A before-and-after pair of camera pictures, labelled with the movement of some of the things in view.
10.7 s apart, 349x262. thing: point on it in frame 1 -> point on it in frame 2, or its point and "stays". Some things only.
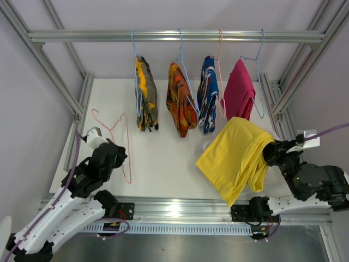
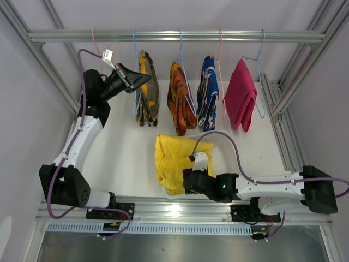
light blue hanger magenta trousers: (263, 112) stays
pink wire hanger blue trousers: (218, 58) stays
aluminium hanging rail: (187, 35) stays
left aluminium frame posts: (11, 14) stays
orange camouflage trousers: (181, 106) stays
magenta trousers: (237, 97) stays
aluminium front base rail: (200, 211) stays
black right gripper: (276, 149) -> (185, 171)
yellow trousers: (235, 158) -> (172, 154)
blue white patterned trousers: (208, 95) stays
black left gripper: (121, 156) -> (135, 79)
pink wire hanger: (113, 138) -> (93, 36)
